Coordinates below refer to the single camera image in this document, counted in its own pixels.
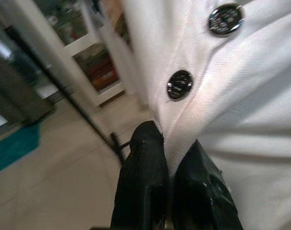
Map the teal floor mat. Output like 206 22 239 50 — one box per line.
0 122 42 177

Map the white snap-button jacket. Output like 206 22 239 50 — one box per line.
122 0 291 230

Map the white glass-door cabinet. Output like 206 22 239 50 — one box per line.
34 0 134 108

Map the metal clothes rack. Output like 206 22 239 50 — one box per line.
3 23 134 166

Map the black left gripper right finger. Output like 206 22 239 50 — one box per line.
171 139 244 230

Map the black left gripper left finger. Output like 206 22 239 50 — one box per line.
110 120 171 230

